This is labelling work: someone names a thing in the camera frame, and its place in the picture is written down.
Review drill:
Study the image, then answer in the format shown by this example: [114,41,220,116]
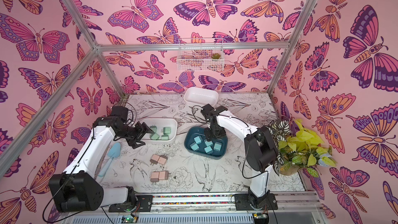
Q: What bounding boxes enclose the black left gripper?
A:
[119,122,155,148]

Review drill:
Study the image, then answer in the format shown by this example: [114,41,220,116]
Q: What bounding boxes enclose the blue plug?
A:
[214,142,222,151]
[190,143,200,151]
[194,136,202,145]
[204,146,214,155]
[205,141,214,147]

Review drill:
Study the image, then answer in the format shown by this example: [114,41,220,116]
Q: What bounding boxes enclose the green plug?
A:
[150,133,160,141]
[163,127,172,135]
[161,135,170,141]
[150,125,157,133]

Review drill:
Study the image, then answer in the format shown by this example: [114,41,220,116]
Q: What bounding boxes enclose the dark teal storage box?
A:
[184,127,228,160]

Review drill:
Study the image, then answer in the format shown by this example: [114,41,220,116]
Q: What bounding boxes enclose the white storage box front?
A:
[142,118,177,145]

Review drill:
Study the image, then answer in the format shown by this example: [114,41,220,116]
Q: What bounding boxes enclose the white storage box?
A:
[183,87,219,107]
[142,118,177,145]

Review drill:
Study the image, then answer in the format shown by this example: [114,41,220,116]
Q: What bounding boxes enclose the pink plug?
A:
[150,154,160,165]
[159,171,169,180]
[150,171,160,183]
[158,155,168,166]

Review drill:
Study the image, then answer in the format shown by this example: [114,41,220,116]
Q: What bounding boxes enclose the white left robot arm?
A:
[49,106,153,213]

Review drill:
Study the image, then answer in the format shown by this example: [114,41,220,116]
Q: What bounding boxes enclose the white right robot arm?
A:
[201,104,279,209]

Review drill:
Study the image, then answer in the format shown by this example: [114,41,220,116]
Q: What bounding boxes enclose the small green succulent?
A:
[210,53,222,60]

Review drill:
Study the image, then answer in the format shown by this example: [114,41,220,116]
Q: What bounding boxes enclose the potted green plant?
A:
[267,120,337,178]

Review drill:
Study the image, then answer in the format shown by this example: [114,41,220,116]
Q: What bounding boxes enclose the white wire wall basket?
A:
[175,37,225,73]

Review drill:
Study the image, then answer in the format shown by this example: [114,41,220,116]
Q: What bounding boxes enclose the aluminium frame left beam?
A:
[1,48,97,177]

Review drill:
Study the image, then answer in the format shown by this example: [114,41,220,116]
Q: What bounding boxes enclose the aluminium frame top bar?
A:
[97,41,290,52]

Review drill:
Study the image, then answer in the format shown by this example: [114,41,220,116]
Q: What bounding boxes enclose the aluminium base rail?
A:
[58,192,328,224]

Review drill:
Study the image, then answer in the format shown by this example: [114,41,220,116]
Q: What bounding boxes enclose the aluminium frame post left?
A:
[62,0,124,97]

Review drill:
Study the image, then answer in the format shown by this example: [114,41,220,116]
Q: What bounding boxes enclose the aluminium frame post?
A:
[267,0,318,96]
[62,0,124,97]

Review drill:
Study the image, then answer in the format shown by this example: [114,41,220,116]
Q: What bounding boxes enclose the aluminium frame post right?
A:
[267,0,318,96]

